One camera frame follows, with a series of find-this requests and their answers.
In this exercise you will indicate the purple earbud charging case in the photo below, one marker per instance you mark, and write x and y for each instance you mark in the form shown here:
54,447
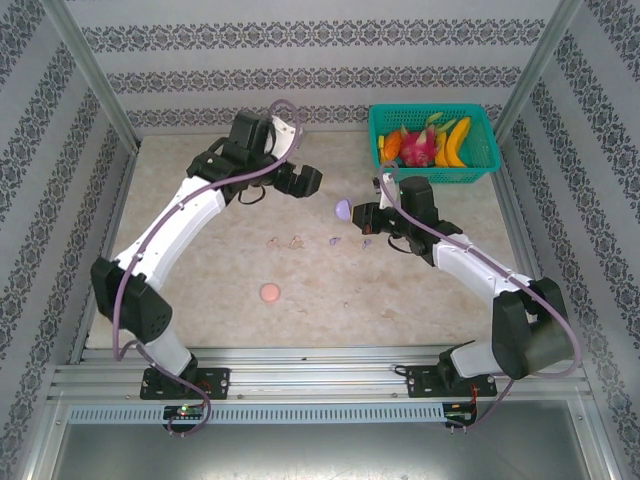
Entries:
343,210

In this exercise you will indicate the pink earbud charging case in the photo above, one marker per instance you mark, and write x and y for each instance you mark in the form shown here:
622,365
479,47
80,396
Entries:
270,292

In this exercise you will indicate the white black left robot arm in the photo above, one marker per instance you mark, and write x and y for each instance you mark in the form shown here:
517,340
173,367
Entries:
165,230

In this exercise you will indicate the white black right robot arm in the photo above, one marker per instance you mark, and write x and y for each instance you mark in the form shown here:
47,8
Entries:
475,265

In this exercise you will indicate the pink dragon fruit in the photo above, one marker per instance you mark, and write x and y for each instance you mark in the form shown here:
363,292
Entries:
417,147

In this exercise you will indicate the orange toy fruit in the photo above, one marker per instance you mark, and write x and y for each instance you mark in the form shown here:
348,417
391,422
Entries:
392,145

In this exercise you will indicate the yellow banana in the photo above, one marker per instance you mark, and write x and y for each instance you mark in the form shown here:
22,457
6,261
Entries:
452,145

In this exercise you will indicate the teal plastic basket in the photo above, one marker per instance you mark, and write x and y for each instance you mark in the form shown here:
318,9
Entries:
480,150

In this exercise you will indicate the small green circuit board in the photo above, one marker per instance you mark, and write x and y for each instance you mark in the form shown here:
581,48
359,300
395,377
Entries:
182,411
460,415

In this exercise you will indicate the grey metal shelf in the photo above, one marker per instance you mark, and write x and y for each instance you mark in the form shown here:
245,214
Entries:
320,455

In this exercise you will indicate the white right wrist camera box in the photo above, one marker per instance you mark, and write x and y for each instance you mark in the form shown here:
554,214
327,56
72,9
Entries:
384,200

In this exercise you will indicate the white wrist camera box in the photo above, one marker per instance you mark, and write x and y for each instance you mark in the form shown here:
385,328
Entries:
282,132
384,200

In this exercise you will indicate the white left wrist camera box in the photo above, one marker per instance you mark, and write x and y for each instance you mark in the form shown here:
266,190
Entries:
282,132

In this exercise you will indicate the aluminium side rail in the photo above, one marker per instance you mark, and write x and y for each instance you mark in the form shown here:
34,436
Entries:
519,225
111,225

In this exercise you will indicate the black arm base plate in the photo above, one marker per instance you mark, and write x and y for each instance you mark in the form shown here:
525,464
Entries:
215,382
420,382

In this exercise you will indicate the aluminium mounting rail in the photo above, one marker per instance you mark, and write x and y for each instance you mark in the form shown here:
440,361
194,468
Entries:
320,375

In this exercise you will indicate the aluminium frame post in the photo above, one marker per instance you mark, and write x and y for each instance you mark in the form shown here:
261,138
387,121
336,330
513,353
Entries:
94,75
539,65

